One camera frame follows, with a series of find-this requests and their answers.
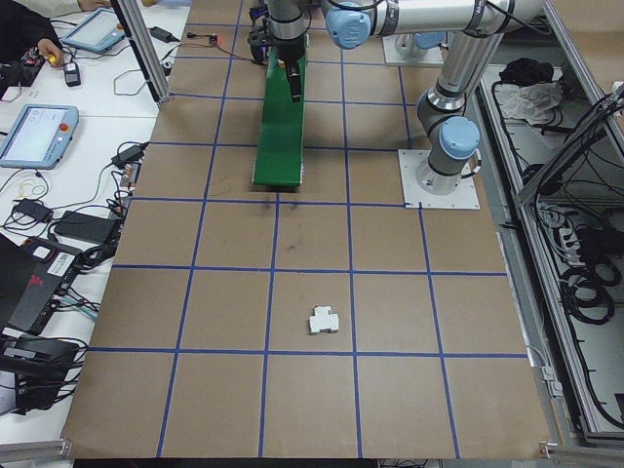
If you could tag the large black power adapter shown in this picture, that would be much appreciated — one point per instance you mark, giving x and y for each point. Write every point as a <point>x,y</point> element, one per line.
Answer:
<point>85,226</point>

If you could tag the red black small device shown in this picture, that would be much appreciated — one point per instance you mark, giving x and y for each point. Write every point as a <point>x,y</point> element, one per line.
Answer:
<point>31,58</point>

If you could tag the black computer box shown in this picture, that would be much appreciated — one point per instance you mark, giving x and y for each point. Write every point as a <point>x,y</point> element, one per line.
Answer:
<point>24,283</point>

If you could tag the operator hand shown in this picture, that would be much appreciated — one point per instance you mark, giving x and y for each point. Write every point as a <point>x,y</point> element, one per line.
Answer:
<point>48,48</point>

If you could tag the black electronic device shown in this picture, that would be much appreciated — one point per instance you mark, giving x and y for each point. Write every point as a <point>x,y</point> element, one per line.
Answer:
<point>29,361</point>

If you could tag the aluminium camera post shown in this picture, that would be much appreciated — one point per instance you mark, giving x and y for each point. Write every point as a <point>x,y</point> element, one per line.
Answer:
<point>141,49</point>

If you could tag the grey blue teach pendant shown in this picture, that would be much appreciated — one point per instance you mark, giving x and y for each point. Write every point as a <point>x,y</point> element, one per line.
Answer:
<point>39,136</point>
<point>92,30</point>

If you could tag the green conveyor belt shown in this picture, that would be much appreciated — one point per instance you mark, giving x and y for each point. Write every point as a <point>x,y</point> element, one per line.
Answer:
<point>280,136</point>

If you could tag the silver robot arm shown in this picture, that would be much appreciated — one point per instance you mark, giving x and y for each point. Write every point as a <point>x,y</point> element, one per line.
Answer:
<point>463,73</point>

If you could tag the white crumpled cloth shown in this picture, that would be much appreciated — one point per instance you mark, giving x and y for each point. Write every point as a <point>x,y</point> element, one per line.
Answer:
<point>534,102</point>

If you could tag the black handheld device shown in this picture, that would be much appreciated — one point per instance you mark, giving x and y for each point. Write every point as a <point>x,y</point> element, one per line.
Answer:
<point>72,75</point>

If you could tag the white power strip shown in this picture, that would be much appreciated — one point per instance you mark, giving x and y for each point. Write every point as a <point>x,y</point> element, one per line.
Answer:
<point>565,234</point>

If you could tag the aluminium table rail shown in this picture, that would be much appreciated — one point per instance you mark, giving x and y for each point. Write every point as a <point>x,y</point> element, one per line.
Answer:
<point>34,447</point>

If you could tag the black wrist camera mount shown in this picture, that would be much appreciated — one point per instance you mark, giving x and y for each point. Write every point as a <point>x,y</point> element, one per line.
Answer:
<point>258,49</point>

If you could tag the V-shaped metal bar frame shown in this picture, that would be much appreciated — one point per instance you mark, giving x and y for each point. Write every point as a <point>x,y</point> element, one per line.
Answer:
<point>568,146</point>

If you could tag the black sleeved forearm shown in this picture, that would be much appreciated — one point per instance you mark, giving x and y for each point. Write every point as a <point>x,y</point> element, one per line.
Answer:
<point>19,29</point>

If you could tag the black circuit board red LED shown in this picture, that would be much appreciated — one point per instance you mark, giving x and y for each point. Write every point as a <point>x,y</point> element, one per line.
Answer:
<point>213,38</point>

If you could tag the black cloth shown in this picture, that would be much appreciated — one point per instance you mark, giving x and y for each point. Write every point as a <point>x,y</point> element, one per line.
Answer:
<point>526,70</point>

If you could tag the white plastic holder block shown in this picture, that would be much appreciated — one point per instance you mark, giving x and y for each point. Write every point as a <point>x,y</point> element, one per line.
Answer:
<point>324,322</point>

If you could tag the small brown circuit board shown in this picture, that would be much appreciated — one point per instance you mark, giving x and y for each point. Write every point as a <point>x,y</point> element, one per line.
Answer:
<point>128,175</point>

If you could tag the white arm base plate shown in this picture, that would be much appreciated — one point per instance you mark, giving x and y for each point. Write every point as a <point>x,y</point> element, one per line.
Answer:
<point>404,57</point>
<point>414,195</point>

